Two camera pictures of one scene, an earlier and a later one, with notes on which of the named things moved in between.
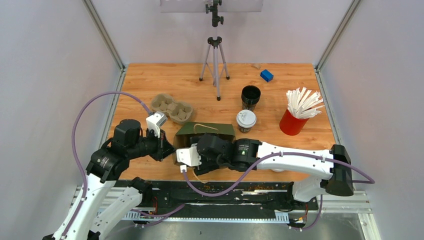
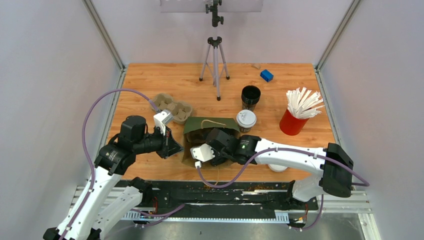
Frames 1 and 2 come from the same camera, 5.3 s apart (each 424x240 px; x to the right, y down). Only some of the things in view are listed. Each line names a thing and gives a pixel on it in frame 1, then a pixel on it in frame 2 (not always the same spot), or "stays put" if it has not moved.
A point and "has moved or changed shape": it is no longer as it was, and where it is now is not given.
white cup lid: (246, 118) stays put
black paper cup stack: (250, 95) stays put
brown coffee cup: (244, 130) stays put
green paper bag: (186, 130) has moved or changed shape
